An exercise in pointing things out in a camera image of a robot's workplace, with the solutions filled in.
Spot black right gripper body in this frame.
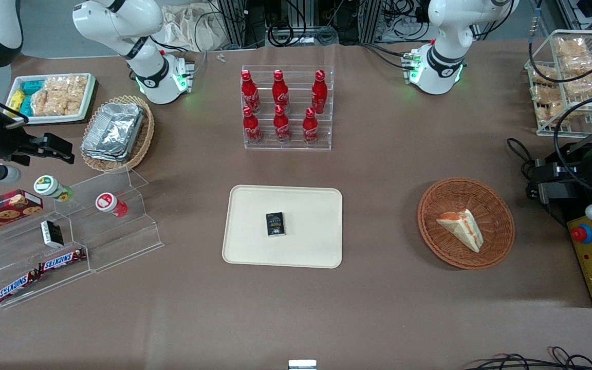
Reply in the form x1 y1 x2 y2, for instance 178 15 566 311
0 117 35 166

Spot red cookie box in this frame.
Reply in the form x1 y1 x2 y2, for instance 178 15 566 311
0 189 44 238

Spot bagged fried snack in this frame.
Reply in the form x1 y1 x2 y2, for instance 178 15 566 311
529 64 559 86
563 72 592 99
529 84 564 106
560 53 592 78
534 102 569 127
554 36 590 58

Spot round brown wicker basket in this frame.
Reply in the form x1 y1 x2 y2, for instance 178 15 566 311
417 177 515 271

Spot small black white box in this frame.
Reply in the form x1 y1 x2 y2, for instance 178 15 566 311
40 219 65 249

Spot green lidded cup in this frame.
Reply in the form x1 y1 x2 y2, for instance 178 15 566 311
33 175 75 202

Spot small black card box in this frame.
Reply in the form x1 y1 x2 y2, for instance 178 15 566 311
265 211 286 238

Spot white rectangular snack tray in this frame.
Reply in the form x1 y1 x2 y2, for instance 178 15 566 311
5 72 97 125

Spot beige cloth bag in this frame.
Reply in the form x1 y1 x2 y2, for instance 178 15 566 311
161 4 226 52

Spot beige plastic tray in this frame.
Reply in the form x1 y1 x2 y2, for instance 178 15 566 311
222 184 343 269

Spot rice cracker bag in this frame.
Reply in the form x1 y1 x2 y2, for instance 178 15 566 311
30 75 89 117

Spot red lidded cup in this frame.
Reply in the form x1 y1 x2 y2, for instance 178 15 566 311
95 192 129 218

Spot stacked aluminium foil trays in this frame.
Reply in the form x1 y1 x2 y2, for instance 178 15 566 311
80 101 145 163

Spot red cola bottle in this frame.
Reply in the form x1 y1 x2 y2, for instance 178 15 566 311
273 104 292 144
272 69 290 115
302 107 320 146
242 105 264 145
311 69 329 115
240 69 262 115

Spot grey metal power box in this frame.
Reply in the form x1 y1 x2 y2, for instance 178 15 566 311
527 149 592 206

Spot clear acrylic stepped shelf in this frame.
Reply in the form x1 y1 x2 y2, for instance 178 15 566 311
0 166 165 310

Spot looped black power cable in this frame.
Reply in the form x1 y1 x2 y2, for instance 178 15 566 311
506 137 537 178

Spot black cables at table edge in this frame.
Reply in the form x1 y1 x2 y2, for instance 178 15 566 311
462 346 592 370

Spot yellow emergency stop control box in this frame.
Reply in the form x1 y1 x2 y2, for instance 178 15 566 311
558 195 592 308

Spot triangle sandwich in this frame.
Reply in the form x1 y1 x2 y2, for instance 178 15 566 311
436 208 484 254

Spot oval tan wicker basket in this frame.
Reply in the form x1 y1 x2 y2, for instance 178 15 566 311
79 95 156 173

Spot Snickers chocolate bar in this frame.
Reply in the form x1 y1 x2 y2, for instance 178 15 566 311
0 270 42 304
37 248 88 273

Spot clear acrylic bottle rack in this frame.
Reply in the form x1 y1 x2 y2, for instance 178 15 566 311
240 65 334 152

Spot black left arm base cables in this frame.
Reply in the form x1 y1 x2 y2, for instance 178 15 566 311
360 43 416 71

